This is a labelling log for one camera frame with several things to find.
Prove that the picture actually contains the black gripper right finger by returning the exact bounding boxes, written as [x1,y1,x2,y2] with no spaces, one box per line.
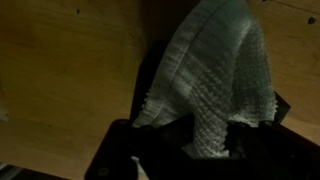
[224,119,320,180]

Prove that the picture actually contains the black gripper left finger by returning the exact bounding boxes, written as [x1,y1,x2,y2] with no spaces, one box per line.
[84,114,198,180]

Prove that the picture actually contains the white woven towel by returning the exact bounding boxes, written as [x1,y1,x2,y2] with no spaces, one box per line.
[132,0,279,159]

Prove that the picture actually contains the black mesh box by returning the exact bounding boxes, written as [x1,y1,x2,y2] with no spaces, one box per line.
[129,39,292,129]

